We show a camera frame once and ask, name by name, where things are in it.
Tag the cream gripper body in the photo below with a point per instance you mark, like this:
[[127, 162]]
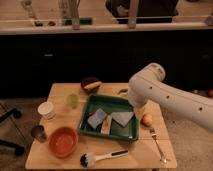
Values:
[[139, 112]]

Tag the green pepper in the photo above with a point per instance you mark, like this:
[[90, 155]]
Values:
[[123, 92]]

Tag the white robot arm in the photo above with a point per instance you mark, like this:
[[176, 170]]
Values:
[[147, 84]]

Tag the dark brown bowl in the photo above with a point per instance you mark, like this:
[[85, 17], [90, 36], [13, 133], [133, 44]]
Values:
[[87, 81]]

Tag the red bowl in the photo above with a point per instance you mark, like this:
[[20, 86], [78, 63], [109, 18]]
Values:
[[63, 142]]

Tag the grey folded cloth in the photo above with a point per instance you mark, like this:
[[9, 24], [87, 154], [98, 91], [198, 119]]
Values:
[[122, 118]]

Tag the green plastic tray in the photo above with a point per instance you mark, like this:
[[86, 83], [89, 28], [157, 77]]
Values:
[[109, 104]]

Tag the beige sponge block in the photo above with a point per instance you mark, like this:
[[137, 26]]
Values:
[[106, 126]]

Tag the blue sponge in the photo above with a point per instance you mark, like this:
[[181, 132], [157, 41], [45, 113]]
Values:
[[97, 118]]

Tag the yellow corn cob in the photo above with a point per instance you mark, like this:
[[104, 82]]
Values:
[[92, 85]]

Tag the silver fork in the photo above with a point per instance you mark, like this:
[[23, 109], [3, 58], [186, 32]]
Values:
[[163, 158]]

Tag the wooden table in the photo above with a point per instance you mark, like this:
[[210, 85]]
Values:
[[142, 154]]

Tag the green translucent cup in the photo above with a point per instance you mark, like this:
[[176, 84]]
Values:
[[72, 100]]

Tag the white lidded cup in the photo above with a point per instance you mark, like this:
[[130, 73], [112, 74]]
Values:
[[46, 110]]

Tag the metal cup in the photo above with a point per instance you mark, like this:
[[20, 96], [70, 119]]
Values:
[[38, 133]]

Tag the black office chair base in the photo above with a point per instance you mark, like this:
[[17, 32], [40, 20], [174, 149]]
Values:
[[12, 114]]

